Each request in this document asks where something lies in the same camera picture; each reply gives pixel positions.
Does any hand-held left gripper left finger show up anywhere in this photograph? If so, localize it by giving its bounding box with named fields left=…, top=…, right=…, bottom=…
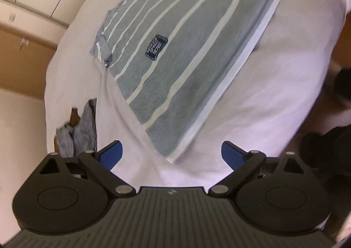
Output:
left=38, top=140, right=136, bottom=197

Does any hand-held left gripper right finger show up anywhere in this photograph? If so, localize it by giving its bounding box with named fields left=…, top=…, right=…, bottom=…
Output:
left=208, top=141, right=308, bottom=198

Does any grey-blue white-striped shirt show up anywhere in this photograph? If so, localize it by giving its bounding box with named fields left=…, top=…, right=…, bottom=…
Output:
left=90, top=0, right=301, bottom=164

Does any grey folded garment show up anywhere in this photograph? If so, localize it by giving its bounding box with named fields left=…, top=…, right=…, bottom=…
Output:
left=56, top=98, right=98, bottom=158

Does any brown box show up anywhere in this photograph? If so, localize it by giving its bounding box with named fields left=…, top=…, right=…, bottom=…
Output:
left=68, top=107, right=81, bottom=127

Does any white bed sheet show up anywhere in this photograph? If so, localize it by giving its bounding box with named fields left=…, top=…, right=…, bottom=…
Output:
left=45, top=0, right=351, bottom=191

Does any brown wooden door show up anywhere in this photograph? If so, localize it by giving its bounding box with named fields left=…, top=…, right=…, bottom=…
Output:
left=0, top=21, right=57, bottom=98

